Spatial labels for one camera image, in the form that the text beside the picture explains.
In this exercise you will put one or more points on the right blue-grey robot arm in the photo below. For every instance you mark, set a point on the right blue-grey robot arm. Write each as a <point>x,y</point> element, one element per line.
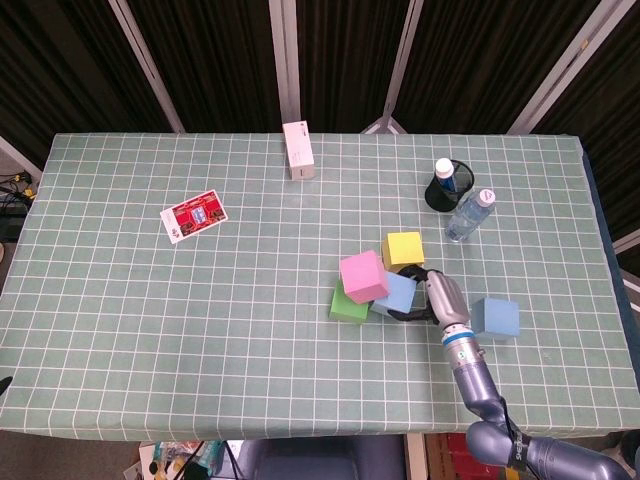
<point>475,385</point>

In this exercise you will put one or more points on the green foam cube block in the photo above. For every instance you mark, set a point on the green foam cube block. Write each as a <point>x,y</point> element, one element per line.
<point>345,310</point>

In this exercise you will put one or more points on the yellow foam cube block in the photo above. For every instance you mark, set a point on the yellow foam cube block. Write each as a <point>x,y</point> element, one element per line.
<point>404,248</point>

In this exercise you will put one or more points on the dark blue chair seat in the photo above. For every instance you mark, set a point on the dark blue chair seat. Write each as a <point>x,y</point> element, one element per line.
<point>320,462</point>

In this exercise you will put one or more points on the bottle inside black cup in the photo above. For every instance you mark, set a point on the bottle inside black cup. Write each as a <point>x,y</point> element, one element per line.
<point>443,167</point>

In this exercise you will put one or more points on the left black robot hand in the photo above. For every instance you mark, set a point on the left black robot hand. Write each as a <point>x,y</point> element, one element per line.
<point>3,386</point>

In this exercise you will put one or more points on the white table leg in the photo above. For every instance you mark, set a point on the white table leg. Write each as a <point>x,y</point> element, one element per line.
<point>415,457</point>

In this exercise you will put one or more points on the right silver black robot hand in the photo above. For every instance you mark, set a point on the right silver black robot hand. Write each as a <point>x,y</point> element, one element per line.
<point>447,300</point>

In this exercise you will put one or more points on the red and white card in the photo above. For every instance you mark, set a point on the red and white card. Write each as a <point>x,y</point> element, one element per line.
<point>195,215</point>

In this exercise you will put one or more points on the pink foam cube block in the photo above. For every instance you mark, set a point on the pink foam cube block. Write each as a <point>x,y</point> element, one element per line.
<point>362,277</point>

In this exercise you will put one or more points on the red storage box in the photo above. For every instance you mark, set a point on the red storage box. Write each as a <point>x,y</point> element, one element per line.
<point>457,457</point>

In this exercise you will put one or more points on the colourful printed bag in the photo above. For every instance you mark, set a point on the colourful printed bag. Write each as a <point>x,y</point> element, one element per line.
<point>170,457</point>

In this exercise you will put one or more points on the brown cardboard box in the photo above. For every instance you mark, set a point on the brown cardboard box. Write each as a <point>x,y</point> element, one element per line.
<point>436,460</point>

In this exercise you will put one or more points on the white cardboard box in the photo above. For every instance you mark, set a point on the white cardboard box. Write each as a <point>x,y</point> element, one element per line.
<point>298,150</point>

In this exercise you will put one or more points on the black curtain panel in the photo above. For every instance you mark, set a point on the black curtain panel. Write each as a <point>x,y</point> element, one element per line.
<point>475,60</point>
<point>345,60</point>
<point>55,65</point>
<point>615,100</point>
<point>215,60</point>

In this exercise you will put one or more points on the white screen frame post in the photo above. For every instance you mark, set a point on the white screen frame post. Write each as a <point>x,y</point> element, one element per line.
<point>15,152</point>
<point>147,65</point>
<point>627,243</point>
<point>404,55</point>
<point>567,65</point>
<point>285,60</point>

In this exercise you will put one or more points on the green checked tablecloth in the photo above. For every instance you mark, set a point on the green checked tablecloth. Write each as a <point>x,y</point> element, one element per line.
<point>200,325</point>

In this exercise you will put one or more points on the black mesh pen holder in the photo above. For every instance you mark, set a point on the black mesh pen holder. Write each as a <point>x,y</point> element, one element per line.
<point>440,198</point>

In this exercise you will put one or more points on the clear plastic water bottle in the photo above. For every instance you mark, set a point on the clear plastic water bottle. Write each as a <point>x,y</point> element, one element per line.
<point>467,215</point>

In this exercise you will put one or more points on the light blue foam cube block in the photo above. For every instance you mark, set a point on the light blue foam cube block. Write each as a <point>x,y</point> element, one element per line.
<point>397,295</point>
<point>495,320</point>

